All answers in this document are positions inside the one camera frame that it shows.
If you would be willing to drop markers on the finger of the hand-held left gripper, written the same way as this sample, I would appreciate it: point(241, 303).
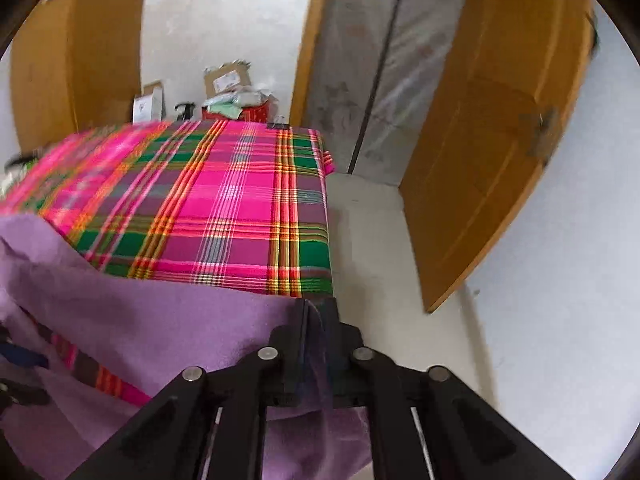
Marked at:
point(25, 392)
point(25, 356)

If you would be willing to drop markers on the wooden wardrobe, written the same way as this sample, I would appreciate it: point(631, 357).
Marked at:
point(75, 60)

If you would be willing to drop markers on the black clamp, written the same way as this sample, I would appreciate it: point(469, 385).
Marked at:
point(183, 111)

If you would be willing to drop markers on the wooden door frame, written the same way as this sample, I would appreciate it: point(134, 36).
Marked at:
point(310, 50)

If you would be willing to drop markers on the open white box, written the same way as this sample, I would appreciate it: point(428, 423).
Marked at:
point(149, 102)

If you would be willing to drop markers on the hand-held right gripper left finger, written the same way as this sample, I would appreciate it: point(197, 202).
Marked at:
point(287, 365)

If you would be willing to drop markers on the brown cardboard box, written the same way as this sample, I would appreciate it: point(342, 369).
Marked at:
point(227, 80)

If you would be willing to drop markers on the grey parcel bags pile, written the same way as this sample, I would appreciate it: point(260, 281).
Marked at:
point(245, 97)

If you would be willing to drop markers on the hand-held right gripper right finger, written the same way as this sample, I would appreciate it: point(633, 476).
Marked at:
point(342, 360)

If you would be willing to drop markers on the red box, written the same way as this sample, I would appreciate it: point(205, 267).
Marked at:
point(260, 111)

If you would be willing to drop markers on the wooden door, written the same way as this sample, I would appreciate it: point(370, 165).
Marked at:
point(480, 135)

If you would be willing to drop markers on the pink plaid bed sheet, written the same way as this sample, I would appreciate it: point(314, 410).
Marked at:
point(225, 210)

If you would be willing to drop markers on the clear plastic door curtain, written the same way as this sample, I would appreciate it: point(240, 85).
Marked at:
point(385, 60)

